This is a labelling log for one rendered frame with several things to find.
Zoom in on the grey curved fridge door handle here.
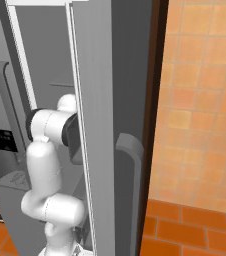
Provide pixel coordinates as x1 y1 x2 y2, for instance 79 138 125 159
114 132 145 256
0 60 31 165

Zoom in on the grey fridge body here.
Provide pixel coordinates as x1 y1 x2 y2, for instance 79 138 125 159
4 0 90 256

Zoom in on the dark brown cabinet side panel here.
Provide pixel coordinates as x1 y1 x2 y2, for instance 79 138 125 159
135 0 170 256

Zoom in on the grey plain fridge door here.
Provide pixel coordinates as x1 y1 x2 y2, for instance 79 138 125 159
64 0 154 256

